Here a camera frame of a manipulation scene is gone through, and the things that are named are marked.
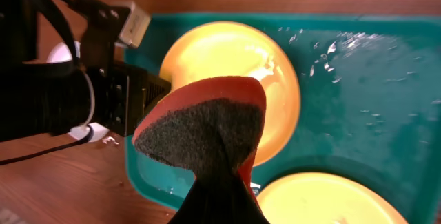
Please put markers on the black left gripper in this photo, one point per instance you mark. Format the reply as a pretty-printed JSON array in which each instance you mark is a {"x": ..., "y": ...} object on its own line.
[{"x": 33, "y": 105}]

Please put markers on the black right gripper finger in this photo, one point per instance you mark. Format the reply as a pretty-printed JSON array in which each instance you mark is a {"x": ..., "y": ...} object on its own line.
[{"x": 220, "y": 197}]

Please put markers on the orange green scrub sponge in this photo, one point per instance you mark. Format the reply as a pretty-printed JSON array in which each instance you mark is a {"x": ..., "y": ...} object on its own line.
[{"x": 211, "y": 124}]

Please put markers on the yellow plate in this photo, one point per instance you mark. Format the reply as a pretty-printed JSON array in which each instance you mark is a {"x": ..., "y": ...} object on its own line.
[
  {"x": 226, "y": 48},
  {"x": 315, "y": 197}
]

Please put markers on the light blue plate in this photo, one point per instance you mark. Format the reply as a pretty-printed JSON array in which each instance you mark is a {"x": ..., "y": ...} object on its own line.
[{"x": 59, "y": 54}]

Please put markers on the teal plastic tray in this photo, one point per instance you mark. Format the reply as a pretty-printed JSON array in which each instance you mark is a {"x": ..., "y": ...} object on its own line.
[{"x": 370, "y": 99}]

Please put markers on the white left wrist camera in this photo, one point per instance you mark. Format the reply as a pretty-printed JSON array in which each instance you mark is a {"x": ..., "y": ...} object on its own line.
[{"x": 135, "y": 23}]

